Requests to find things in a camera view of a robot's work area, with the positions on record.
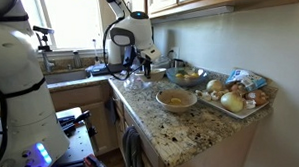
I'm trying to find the grey blue hanging towel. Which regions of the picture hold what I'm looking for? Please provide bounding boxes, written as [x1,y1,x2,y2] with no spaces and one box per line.
[121,126,146,167]

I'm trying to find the large yellow onion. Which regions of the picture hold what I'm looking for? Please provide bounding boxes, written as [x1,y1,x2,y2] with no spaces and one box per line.
[220,91,245,114]

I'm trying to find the clear plastic lidded container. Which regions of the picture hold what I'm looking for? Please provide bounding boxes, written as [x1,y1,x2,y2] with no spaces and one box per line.
[123,74,146,92]

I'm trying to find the dark hanging towel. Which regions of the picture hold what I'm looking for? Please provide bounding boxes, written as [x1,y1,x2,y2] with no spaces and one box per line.
[104,97,119,125]

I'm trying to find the black clamp tool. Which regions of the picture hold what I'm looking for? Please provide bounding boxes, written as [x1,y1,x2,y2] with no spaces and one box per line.
[57,109,92,137]

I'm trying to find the camera on tripod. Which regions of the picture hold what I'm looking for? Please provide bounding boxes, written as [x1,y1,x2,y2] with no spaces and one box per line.
[32,24,55,53]

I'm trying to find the under-cabinet light bar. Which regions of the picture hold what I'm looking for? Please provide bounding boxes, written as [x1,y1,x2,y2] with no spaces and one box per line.
[151,3,235,27]

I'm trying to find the brown onion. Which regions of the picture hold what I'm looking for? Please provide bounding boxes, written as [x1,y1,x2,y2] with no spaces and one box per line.
[245,89,269,107]

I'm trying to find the blue and white bag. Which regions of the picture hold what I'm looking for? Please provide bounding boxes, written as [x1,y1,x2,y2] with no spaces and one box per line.
[224,68,268,94]

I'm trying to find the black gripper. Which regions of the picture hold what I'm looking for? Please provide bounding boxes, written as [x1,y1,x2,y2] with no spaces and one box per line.
[140,56,155,80]

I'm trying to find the beige paper bowl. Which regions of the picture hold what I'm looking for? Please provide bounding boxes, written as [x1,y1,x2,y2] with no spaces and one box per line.
[154,88,198,115]

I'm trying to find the silver soap dispenser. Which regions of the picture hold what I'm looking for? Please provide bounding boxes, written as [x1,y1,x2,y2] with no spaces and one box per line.
[72,50,85,70]

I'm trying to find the black perforated robot table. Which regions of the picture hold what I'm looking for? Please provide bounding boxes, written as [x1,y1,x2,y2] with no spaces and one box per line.
[49,105,97,167]

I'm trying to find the white mushroom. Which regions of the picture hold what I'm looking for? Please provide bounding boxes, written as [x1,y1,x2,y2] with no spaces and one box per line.
[244,99,257,110]
[210,91,222,102]

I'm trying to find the beige ceramic bowl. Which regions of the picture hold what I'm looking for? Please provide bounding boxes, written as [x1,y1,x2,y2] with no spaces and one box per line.
[136,66,167,84]

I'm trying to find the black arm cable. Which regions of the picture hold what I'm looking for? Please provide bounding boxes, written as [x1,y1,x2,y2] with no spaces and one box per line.
[71,0,150,82]

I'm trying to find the small yellow onion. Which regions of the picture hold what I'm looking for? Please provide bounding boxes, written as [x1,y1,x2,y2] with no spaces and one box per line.
[205,78,225,94]

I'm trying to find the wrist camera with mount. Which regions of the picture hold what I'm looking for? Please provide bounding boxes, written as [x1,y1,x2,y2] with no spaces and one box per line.
[139,44,163,63]

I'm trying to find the clear glass fruit bowl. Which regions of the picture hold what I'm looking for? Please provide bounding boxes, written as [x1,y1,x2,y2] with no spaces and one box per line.
[164,66,210,89]

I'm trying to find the white wall outlet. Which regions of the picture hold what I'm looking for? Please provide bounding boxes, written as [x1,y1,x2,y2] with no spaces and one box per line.
[169,46,181,61]

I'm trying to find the window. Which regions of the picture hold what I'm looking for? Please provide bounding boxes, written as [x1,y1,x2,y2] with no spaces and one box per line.
[17,0,107,54]

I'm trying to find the white rectangular plate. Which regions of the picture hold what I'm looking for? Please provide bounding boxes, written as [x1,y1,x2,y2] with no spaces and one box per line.
[194,89,270,121]

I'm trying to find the silver sink faucet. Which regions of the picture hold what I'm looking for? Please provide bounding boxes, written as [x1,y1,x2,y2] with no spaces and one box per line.
[40,50,58,74]

